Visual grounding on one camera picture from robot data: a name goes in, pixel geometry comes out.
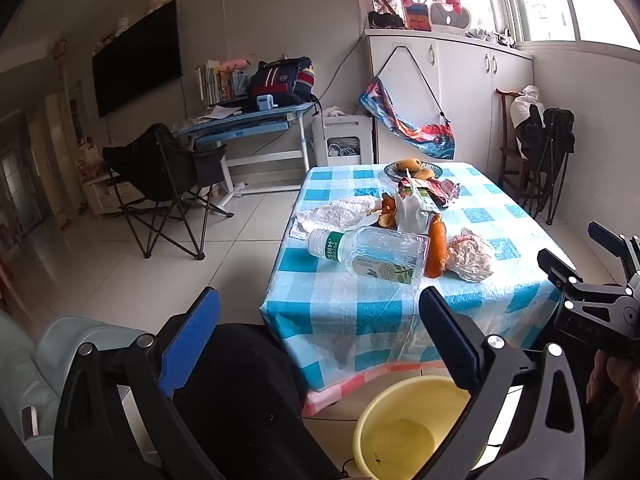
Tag black shoes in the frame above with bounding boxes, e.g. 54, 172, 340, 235
367, 10, 406, 31

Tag orange carrot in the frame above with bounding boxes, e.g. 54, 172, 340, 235
424, 213, 447, 279

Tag blue white study desk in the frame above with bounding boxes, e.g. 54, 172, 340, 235
172, 101, 323, 208

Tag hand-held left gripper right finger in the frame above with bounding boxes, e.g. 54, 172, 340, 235
419, 286, 587, 480

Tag person's left leg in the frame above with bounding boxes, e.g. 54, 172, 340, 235
172, 322, 341, 480

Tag yellow plastic basin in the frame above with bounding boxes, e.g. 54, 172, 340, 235
352, 375, 488, 480

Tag white shoes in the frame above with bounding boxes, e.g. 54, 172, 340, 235
465, 27, 516, 49

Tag blue white checked tablecloth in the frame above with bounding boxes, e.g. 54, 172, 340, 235
259, 161, 576, 393

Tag snack wrapper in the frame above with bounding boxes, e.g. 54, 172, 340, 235
425, 177, 461, 208

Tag white paper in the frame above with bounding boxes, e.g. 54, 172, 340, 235
445, 227, 496, 284

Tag white plastic bag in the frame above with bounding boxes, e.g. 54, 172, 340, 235
395, 170, 431, 235

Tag clear plastic bottle green label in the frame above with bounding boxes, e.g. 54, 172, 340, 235
306, 226, 432, 288

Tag black folding camp chair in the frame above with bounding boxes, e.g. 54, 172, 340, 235
102, 123, 235, 261

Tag dark wooden chair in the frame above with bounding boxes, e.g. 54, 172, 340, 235
496, 87, 541, 211

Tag white grey plastic seat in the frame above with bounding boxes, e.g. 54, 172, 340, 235
429, 2, 473, 31

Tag dark patterned plate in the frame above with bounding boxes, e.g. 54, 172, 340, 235
384, 162, 443, 184

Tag white appliance with dark window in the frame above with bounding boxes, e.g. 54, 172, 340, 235
312, 112, 373, 167

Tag navy red striped backpack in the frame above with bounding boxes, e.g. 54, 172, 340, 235
246, 56, 321, 108

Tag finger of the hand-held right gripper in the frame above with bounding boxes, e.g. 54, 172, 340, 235
588, 221, 640, 286
537, 248, 585, 307

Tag stack of books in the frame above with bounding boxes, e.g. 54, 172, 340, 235
195, 62, 251, 103

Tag orange blue box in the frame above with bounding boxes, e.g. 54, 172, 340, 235
405, 2, 431, 31

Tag black flat television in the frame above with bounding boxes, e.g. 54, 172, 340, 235
91, 0, 183, 118

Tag loose papers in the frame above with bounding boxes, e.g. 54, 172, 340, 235
197, 105, 246, 124

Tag white plastic sack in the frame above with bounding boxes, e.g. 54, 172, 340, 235
509, 85, 546, 122

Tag colourful printed bag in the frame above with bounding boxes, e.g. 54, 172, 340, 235
359, 45, 457, 161

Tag low white television cabinet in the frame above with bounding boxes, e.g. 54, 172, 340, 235
82, 167, 146, 216

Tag black wall cable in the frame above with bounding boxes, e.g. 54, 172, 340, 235
319, 40, 362, 102

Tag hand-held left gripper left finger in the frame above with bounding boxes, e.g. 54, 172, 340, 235
52, 286, 226, 480

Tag person's right hand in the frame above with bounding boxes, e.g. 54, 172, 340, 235
586, 350, 640, 419

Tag light green sofa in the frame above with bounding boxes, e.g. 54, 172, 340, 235
0, 310, 156, 480

